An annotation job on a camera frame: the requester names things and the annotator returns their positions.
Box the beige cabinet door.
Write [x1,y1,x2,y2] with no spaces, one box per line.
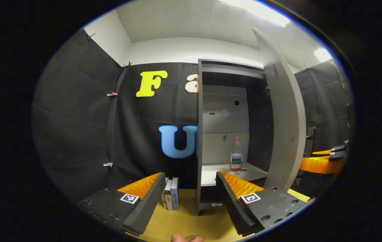
[252,28,307,192]

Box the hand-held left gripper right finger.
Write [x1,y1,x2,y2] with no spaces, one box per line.
[216,171,315,237]

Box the black cabinet door handle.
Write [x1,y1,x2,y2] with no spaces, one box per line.
[304,127,316,158]

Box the lilac blue book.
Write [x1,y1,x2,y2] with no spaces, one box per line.
[171,177,180,211]

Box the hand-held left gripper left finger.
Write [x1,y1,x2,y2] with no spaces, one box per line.
[77,172,166,237]

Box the dark grey cabinet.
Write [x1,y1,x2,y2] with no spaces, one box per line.
[196,59,275,215]

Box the clear plastic bottle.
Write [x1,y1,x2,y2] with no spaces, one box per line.
[230,136,243,172]

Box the black backdrop cloth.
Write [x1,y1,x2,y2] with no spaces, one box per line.
[31,28,353,202]

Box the long ceiling light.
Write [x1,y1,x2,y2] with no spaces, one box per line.
[218,0,291,28]

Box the small ceiling light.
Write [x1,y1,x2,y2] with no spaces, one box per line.
[314,48,333,63]

